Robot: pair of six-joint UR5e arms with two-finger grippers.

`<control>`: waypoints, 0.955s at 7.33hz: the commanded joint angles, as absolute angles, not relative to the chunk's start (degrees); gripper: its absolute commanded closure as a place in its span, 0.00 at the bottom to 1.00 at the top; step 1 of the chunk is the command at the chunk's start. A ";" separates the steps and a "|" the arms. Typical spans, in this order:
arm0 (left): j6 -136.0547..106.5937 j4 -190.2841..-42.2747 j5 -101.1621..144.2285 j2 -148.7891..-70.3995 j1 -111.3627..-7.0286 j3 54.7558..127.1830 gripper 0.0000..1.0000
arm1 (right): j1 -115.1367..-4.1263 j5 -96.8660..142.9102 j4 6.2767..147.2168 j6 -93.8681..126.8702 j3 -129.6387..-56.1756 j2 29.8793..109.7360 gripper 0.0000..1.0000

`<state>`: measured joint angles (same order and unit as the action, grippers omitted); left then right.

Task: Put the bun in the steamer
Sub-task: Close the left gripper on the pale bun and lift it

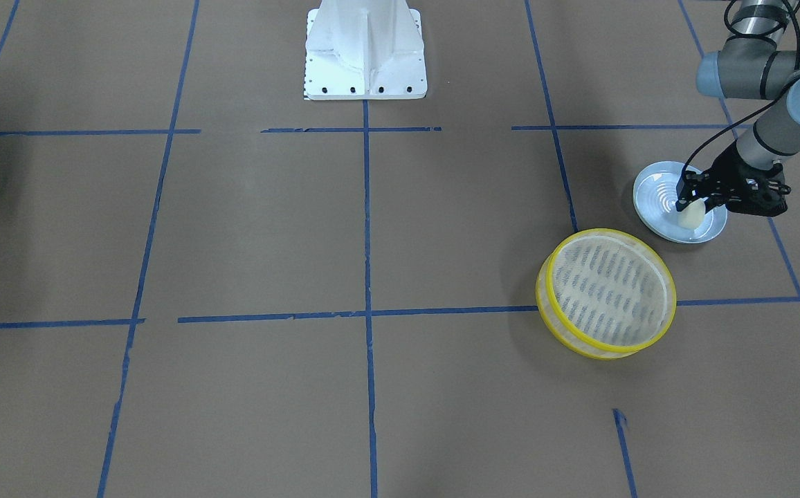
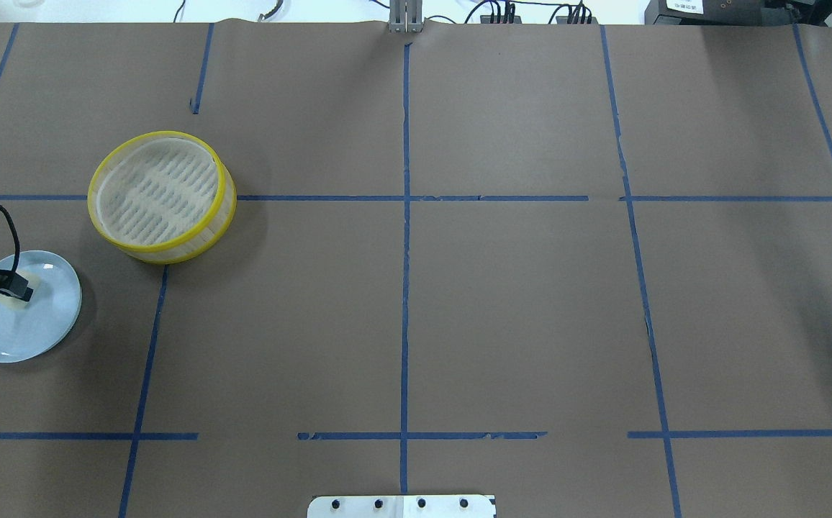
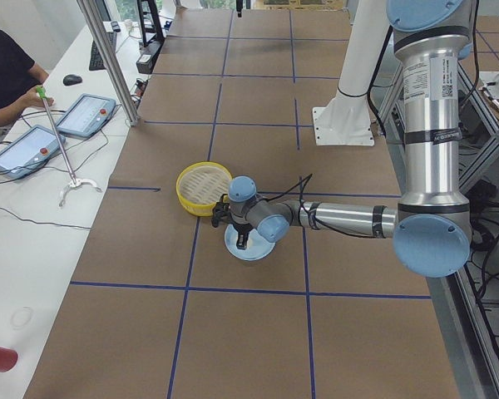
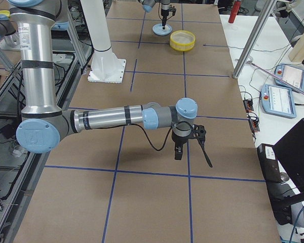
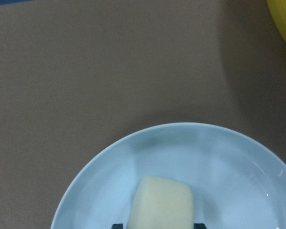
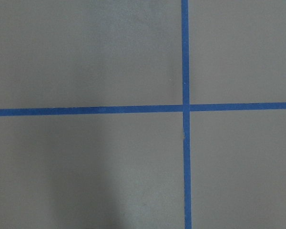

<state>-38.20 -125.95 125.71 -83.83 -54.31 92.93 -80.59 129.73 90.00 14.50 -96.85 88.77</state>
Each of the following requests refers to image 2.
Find white steamed bun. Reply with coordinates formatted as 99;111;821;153
0;270;42;311

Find yellow rimmed steamer basket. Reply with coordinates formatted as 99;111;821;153
87;131;238;265

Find light blue plate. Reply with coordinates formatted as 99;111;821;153
0;250;83;363

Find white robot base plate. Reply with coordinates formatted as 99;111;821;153
307;494;497;517

